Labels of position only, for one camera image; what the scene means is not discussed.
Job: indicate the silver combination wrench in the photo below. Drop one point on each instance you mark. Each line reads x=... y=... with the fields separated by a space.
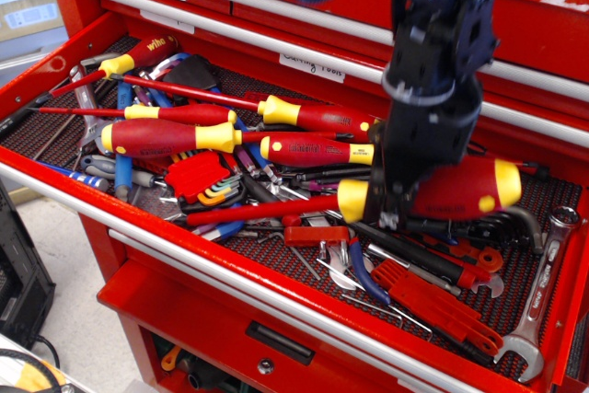
x=524 y=339

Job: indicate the red tool chest cabinet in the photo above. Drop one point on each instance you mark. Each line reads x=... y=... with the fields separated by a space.
x=184 y=6

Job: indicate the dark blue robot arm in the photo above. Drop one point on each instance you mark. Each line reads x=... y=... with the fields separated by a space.
x=439 y=45

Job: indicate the slim red yellow screwdriver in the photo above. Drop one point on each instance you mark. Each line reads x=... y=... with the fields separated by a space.
x=199 y=114

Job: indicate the large red yellow screwdriver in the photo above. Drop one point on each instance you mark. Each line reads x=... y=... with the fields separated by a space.
x=471 y=169

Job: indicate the wiha red yellow screwdriver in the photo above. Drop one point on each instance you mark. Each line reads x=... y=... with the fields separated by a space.
x=147 y=52

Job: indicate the blue holder hex key set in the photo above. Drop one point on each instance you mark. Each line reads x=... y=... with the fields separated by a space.
x=331 y=176

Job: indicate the blue handled tool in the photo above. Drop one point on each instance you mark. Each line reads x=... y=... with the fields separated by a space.
x=124 y=165

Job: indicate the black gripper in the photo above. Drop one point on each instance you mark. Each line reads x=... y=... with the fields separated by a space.
x=411 y=144

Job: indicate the red yellow screwdriver right pointing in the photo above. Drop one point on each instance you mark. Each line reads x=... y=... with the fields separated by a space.
x=304 y=150

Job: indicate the black torx key set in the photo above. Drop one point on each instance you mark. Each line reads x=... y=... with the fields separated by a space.
x=478 y=227

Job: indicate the silver adjustable wrench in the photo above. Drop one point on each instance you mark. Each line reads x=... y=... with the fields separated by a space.
x=86 y=101

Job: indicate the black box on floor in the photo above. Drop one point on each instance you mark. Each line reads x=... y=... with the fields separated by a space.
x=27 y=289

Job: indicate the fat red yellow screwdriver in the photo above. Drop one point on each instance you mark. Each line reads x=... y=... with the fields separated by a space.
x=151 y=138

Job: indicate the large black hex key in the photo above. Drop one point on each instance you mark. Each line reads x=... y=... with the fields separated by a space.
x=533 y=235

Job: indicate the open red tool drawer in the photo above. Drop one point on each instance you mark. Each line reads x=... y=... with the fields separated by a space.
x=254 y=311

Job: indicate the red yellow screwdriver upper middle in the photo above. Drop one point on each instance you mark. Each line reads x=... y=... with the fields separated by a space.
x=274 y=110

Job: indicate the white cutting tools label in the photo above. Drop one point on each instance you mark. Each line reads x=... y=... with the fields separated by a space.
x=312 y=68

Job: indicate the red folding key set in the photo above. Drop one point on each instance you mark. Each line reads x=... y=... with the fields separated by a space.
x=436 y=307

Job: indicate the grey handled screwdriver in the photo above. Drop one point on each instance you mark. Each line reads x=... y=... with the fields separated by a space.
x=104 y=167

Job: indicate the blue precision screwdriver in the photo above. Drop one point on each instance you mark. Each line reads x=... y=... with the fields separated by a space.
x=94 y=182

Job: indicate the red holder coloured hex keys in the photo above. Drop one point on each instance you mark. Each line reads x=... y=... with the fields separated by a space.
x=201 y=179

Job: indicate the blue handled pliers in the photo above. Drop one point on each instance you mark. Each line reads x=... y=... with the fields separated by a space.
x=362 y=274

